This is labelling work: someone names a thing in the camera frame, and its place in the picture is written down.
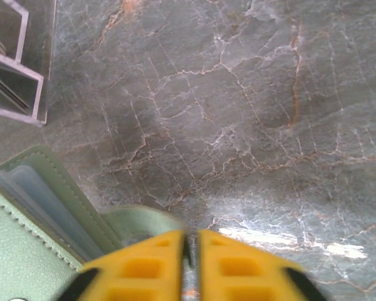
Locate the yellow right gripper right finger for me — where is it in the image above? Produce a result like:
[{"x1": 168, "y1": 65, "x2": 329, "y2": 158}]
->
[{"x1": 196, "y1": 229, "x2": 330, "y2": 301}]

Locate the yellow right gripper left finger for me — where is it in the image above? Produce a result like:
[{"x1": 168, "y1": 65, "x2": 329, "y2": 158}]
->
[{"x1": 58, "y1": 230, "x2": 186, "y2": 301}]

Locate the green leather card holder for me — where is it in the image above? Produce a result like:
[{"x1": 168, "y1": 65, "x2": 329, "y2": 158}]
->
[{"x1": 0, "y1": 144, "x2": 187, "y2": 301}]

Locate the clear acrylic card stand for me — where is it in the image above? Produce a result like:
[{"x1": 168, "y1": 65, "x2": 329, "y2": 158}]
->
[{"x1": 0, "y1": 0, "x2": 58, "y2": 127}]

